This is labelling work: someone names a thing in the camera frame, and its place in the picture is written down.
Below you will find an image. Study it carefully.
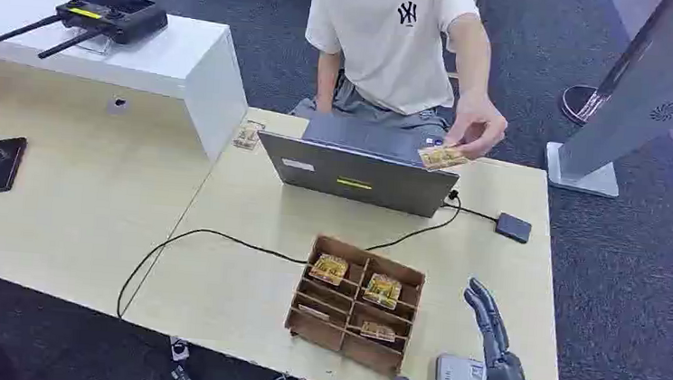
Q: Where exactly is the person's left hand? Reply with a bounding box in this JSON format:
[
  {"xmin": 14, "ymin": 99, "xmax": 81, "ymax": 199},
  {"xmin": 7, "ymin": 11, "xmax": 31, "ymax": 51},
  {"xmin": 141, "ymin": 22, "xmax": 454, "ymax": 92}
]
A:
[{"xmin": 442, "ymin": 89, "xmax": 511, "ymax": 164}]

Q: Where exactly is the pale thin card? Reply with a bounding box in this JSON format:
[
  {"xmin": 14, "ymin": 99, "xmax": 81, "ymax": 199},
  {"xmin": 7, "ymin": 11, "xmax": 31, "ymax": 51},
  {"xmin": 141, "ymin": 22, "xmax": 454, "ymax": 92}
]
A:
[{"xmin": 296, "ymin": 303, "xmax": 333, "ymax": 323}]

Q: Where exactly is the black remote controller with antennas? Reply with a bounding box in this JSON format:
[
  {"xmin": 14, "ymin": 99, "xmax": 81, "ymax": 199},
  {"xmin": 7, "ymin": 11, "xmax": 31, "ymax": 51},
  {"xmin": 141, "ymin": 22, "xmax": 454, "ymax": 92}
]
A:
[{"xmin": 0, "ymin": 0, "xmax": 172, "ymax": 71}]

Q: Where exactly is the grey laptop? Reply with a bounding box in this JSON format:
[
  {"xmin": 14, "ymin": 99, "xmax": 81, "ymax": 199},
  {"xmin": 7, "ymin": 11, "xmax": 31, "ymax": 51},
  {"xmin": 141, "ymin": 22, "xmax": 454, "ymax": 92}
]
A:
[{"xmin": 251, "ymin": 108, "xmax": 465, "ymax": 222}]

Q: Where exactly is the person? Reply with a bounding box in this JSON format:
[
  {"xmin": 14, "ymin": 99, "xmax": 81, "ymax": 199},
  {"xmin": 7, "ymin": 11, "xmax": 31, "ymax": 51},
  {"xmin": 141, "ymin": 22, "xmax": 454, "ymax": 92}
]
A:
[{"xmin": 287, "ymin": 0, "xmax": 518, "ymax": 164}]

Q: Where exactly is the small black rectangular box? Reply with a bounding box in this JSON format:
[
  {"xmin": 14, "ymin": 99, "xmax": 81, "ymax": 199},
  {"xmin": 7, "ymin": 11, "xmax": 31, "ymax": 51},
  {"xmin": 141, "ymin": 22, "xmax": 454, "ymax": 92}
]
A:
[{"xmin": 493, "ymin": 211, "xmax": 535, "ymax": 246}]

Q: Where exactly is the white desk riser shelf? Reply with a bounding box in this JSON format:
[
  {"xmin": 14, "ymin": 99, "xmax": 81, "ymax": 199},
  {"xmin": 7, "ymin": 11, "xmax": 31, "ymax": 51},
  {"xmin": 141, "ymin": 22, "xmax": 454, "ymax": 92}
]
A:
[{"xmin": 0, "ymin": 0, "xmax": 258, "ymax": 166}]

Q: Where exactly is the grey kiosk stand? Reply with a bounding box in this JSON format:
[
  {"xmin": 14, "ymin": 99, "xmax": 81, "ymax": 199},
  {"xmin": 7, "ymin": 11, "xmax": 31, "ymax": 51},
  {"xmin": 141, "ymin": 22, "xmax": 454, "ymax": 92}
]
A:
[{"xmin": 542, "ymin": 0, "xmax": 673, "ymax": 204}]

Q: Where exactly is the round dark metal base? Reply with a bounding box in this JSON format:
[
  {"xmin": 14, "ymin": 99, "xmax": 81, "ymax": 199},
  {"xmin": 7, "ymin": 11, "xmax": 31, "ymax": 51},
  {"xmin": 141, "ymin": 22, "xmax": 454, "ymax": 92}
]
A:
[{"xmin": 557, "ymin": 81, "xmax": 612, "ymax": 128}]

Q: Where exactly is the long black power cable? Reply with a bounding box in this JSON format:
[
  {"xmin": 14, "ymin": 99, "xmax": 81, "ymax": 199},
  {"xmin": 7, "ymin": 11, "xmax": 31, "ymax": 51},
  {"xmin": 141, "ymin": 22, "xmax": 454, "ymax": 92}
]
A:
[{"xmin": 115, "ymin": 164, "xmax": 464, "ymax": 347}]

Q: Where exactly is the wooden card box with compartments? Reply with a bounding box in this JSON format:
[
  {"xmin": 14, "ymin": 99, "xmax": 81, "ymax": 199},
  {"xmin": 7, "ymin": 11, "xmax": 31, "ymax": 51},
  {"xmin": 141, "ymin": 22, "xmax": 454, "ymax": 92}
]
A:
[{"xmin": 280, "ymin": 232, "xmax": 430, "ymax": 380}]

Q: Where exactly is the black smartphone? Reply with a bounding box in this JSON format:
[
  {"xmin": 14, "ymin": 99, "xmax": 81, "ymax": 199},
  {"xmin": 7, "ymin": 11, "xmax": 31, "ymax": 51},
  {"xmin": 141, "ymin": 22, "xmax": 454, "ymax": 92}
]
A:
[{"xmin": 0, "ymin": 135, "xmax": 29, "ymax": 200}]

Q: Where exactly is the short black cable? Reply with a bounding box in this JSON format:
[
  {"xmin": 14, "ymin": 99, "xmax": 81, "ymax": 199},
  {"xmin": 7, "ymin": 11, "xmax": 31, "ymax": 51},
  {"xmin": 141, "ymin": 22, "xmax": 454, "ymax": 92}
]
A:
[{"xmin": 441, "ymin": 201, "xmax": 501, "ymax": 223}]

